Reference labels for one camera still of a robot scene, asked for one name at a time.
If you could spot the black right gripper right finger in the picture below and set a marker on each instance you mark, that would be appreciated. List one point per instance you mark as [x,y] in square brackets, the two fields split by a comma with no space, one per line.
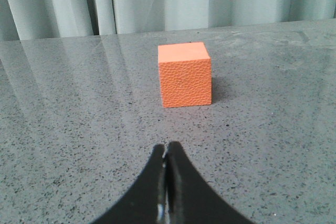
[191,199]

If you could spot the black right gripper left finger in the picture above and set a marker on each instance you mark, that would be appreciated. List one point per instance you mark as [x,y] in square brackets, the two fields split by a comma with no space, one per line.
[145,200]

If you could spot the orange foam cube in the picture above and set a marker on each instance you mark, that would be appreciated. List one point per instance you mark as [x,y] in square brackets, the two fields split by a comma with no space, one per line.
[185,73]

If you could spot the pale green curtain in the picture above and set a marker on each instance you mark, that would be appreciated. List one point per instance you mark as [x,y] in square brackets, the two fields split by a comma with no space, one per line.
[31,19]

